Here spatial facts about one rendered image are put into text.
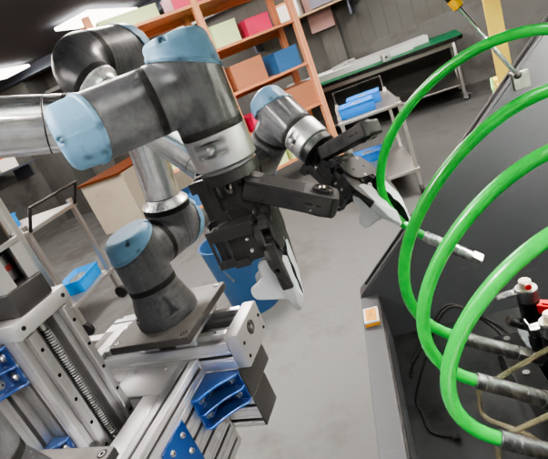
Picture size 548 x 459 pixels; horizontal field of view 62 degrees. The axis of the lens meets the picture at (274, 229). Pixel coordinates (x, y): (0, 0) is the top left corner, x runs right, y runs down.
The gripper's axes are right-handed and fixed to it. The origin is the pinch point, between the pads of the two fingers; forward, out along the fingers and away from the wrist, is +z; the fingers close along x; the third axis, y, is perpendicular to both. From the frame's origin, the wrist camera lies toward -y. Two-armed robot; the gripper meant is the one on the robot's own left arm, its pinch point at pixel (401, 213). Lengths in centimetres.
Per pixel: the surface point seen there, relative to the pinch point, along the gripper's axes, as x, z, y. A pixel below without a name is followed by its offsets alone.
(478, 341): 12.6, 20.8, -1.9
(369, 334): -1.8, 9.3, 26.1
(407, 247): 18.8, 7.5, -9.0
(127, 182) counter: -237, -392, 415
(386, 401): 11.7, 19.5, 19.9
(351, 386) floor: -81, 12, 138
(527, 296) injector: 1.9, 21.2, -5.2
